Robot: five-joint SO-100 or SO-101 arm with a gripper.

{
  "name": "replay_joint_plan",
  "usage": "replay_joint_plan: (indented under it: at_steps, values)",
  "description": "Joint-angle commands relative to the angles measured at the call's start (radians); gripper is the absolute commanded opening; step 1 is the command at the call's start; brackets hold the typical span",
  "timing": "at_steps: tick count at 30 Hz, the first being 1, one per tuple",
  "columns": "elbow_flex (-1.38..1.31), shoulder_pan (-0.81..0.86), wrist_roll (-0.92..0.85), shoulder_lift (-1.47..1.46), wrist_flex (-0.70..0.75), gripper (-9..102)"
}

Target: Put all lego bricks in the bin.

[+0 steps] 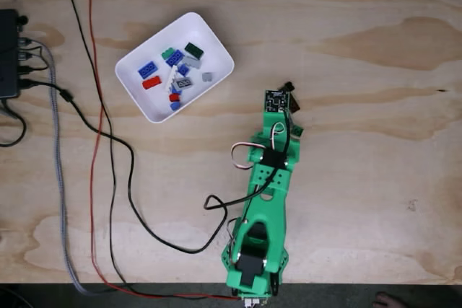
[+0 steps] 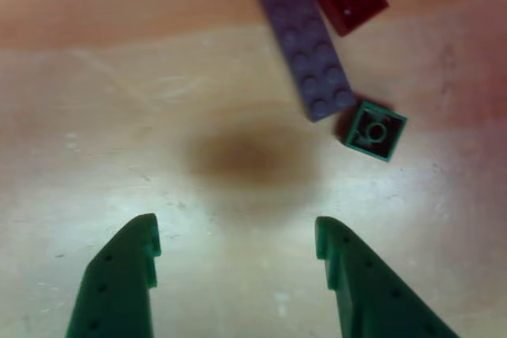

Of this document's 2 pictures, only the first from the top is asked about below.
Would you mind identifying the brown lego brick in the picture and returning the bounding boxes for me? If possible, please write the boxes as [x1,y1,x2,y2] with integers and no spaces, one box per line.
[288,93,302,114]

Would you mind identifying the light grey 2x4 lego brick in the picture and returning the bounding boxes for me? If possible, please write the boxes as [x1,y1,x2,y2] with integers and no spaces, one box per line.
[182,55,203,69]
[172,77,195,92]

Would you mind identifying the long white lego brick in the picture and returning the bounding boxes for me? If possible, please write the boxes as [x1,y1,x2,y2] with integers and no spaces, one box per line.
[165,65,179,92]

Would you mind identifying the dark green 2x4 lego brick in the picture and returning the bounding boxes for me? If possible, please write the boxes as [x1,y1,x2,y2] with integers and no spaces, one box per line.
[184,42,204,60]

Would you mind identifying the blue 2x4 lego brick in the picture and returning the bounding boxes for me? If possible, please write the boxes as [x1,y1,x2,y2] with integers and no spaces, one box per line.
[137,61,159,79]
[165,50,186,69]

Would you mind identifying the white plastic bin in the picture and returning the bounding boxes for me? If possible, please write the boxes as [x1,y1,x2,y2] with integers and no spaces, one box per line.
[114,12,235,124]

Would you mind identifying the red 2x4 lego brick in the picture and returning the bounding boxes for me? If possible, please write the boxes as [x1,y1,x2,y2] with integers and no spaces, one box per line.
[141,76,162,90]

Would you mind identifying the dark grey USB hub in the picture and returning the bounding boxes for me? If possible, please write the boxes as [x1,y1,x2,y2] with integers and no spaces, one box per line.
[0,8,22,100]

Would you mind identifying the short white servo wire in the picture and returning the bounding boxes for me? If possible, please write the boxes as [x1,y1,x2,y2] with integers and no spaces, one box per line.
[270,123,287,150]

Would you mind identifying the long white servo wire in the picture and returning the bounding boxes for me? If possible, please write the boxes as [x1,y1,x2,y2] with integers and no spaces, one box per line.
[230,143,266,170]

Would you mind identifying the camera circuit board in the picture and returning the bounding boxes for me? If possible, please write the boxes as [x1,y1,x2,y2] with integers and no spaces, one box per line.
[263,88,292,114]

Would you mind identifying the thin red cable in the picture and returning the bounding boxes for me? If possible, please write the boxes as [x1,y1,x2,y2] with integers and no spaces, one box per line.
[77,0,243,301]

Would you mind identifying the thick black cable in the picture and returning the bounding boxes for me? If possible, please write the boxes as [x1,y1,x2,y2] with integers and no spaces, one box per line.
[19,79,289,255]

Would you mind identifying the braided grey cable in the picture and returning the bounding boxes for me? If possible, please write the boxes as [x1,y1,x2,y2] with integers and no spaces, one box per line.
[21,37,90,296]

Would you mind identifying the black looping cable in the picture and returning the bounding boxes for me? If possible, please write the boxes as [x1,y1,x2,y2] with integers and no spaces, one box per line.
[0,100,27,149]

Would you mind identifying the short black USB cable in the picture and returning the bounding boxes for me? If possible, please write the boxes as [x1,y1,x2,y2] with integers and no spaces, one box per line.
[19,45,51,73]

